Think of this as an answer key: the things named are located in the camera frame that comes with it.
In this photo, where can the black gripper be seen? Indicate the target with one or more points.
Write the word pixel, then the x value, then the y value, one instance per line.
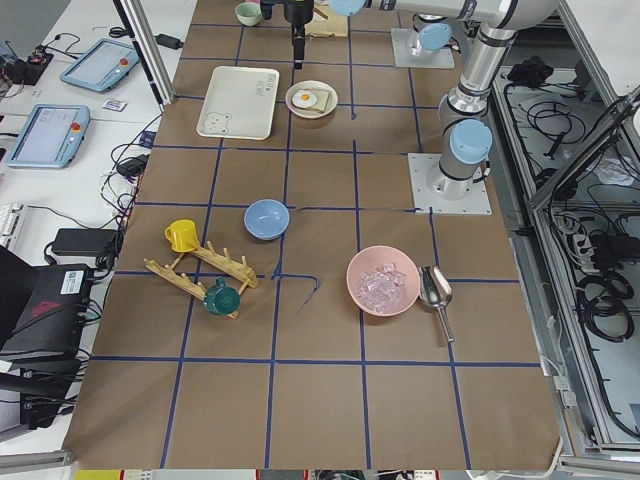
pixel 298 11

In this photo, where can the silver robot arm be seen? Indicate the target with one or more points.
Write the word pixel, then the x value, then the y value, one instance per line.
pixel 466 139
pixel 430 34

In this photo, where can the cream round plate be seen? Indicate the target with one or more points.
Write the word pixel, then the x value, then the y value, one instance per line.
pixel 311 84

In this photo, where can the bread slice on plate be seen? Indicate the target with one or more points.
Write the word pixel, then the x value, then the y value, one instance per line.
pixel 323 99

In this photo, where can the light green bowl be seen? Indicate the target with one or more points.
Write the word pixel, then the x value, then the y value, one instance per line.
pixel 248 13

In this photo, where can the wooden cutting board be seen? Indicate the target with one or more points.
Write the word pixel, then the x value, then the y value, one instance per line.
pixel 326 23

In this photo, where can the fried egg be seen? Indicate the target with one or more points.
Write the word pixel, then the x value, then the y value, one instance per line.
pixel 304 99

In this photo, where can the cream bear tray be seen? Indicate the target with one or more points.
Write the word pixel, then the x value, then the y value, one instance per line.
pixel 239 103

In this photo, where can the far teach pendant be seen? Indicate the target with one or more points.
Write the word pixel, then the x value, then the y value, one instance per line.
pixel 101 67

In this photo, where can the teach pendant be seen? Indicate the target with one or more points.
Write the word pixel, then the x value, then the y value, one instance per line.
pixel 50 137
pixel 101 67

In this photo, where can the blue bowl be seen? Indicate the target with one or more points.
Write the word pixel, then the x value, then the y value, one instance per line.
pixel 266 219

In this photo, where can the yellow mug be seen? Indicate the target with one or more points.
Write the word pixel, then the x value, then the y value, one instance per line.
pixel 182 235

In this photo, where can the near teach pendant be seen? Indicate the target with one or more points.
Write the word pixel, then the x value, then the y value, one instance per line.
pixel 50 137

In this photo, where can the pink bowl with ice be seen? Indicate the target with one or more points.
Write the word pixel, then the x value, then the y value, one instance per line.
pixel 383 280

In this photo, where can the dark green mug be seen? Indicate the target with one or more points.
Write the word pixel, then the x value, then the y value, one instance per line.
pixel 221 299

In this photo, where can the black power adapter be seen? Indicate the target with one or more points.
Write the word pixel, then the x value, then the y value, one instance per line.
pixel 83 242

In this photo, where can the metal scoop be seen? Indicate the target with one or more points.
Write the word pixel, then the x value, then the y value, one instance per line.
pixel 436 294

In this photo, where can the black computer box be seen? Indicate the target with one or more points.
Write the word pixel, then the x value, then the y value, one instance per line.
pixel 40 309

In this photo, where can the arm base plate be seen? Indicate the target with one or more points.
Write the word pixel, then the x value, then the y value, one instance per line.
pixel 434 192
pixel 439 60

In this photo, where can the aluminium frame post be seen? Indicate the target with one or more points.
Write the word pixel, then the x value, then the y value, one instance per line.
pixel 135 22

